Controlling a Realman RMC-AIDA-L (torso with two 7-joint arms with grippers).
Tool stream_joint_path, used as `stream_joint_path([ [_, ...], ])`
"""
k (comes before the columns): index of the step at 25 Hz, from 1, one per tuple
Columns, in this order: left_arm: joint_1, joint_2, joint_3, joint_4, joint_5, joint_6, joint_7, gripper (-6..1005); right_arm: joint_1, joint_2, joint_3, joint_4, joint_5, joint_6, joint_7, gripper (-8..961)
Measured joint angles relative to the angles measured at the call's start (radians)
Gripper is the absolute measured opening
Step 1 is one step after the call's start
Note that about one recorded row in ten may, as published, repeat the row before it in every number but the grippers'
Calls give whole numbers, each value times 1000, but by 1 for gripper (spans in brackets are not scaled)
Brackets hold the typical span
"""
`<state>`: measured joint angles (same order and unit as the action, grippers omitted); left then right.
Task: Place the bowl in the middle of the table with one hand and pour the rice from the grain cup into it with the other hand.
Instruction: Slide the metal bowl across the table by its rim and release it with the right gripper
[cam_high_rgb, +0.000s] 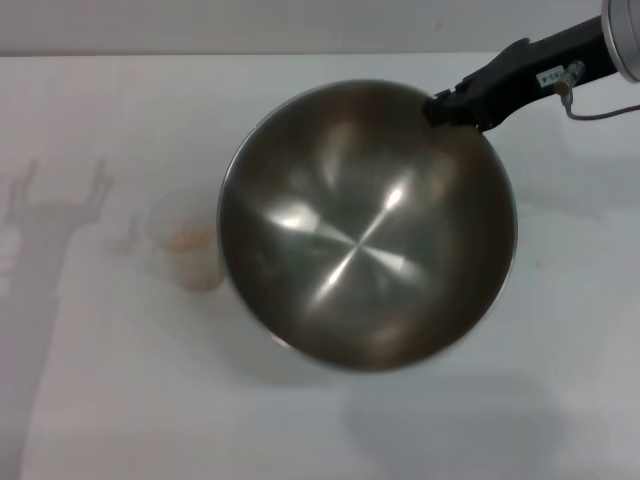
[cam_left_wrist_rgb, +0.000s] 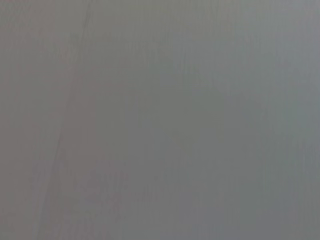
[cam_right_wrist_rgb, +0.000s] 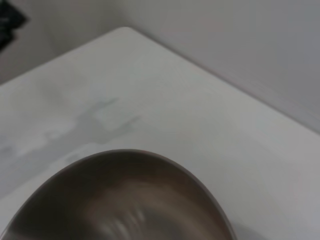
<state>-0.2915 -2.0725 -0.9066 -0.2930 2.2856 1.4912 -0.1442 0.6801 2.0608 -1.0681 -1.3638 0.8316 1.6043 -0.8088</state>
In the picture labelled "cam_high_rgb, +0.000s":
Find clear plastic measuring cup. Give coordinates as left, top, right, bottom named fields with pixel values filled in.
left=131, top=191, right=224, bottom=294

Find grey right gripper cable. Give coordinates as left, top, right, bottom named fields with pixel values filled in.
left=555, top=59, right=640, bottom=122

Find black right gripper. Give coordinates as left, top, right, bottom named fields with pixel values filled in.
left=423, top=15, right=622, bottom=133

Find large stainless steel bowl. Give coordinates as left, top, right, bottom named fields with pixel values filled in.
left=215, top=77, right=518, bottom=376

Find beige rice grains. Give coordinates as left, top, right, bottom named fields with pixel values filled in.
left=167, top=224, right=220, bottom=291

